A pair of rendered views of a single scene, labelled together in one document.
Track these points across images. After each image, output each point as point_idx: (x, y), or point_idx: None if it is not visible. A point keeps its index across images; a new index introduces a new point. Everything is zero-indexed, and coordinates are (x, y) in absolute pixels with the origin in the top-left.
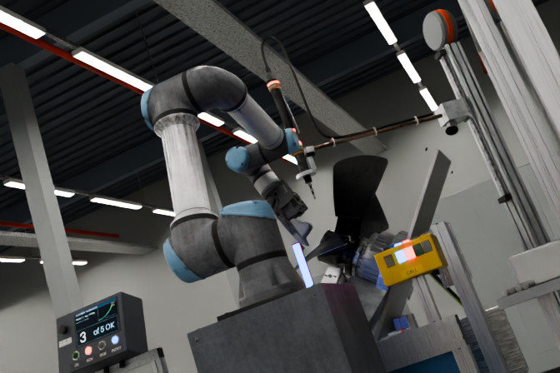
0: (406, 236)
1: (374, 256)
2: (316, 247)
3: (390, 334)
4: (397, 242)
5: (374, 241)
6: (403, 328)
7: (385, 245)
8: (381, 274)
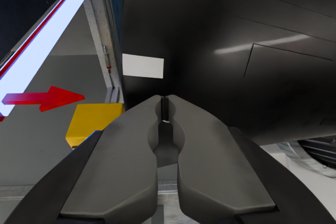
0: (308, 169)
1: (65, 137)
2: (126, 110)
3: (104, 55)
4: (292, 156)
5: (335, 151)
6: (109, 68)
7: (314, 148)
8: (73, 116)
